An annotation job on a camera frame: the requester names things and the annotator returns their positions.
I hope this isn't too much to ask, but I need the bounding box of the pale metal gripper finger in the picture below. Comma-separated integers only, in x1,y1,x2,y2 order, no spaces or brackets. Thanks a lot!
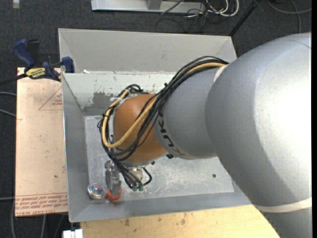
104,159,114,188
112,170,122,192

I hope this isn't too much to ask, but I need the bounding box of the red-orange round thing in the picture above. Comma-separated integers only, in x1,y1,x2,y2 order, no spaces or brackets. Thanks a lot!
106,188,123,203

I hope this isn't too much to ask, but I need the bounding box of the clear round glass thing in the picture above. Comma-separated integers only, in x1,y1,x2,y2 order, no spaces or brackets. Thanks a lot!
86,182,106,200

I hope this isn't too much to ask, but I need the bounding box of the grey metal bin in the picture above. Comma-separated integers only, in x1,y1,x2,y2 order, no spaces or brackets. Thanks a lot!
58,28,254,223

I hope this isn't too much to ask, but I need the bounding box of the brown cardboard board red print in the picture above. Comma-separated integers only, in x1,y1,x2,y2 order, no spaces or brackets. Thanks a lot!
14,67,69,218

